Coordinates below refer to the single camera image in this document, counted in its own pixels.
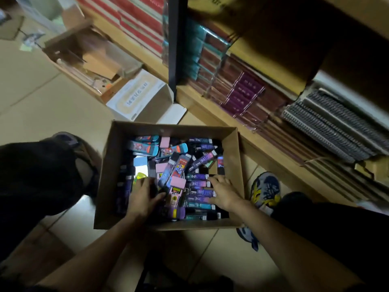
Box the pale carton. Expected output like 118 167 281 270
13 0 86 34

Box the wooden shelf unit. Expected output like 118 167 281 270
77 3 389 207

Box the person's right leg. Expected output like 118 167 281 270
270 192 389 292

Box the black shelf post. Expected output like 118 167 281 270
168 0 189 93

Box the open brown cardboard box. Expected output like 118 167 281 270
94 120 245 231

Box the pile of colourful stationery packets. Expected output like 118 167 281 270
115 135 230 222

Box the stack of red white notebooks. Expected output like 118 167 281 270
74 0 168 59

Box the paper scrap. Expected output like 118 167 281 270
19 30 46 53

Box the person's left forearm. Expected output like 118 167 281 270
36 213 147 292

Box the person's right hand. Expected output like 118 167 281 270
204 175 244 213

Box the stack of brown notebooks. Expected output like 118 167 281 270
260 117 389 205

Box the flat cardboard piece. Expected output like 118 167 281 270
0 14 25 41

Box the white printed box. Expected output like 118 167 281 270
106 69 187 125

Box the person's right forearm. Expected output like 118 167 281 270
229 198 363 292

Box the person's right shoe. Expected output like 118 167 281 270
236 172 282 252

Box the stack of purple maroon notebooks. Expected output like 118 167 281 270
208 55 294 129

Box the cardboard box of mixed goods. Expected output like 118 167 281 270
43 19 144 104

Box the stack of teal packets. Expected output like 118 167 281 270
182 19 232 90

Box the stack of spiral notebooks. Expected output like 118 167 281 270
280 88 389 164

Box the person's leg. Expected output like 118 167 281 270
270 192 389 292
0 140 98 262

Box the person's left shoe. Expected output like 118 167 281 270
41 132 103 199

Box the person's shoe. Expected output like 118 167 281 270
236 172 282 252
41 132 103 199

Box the person's left leg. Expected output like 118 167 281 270
0 140 98 262

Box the large brown carton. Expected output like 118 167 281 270
187 0 389 96

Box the person's left hand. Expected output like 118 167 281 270
125 177 167 220

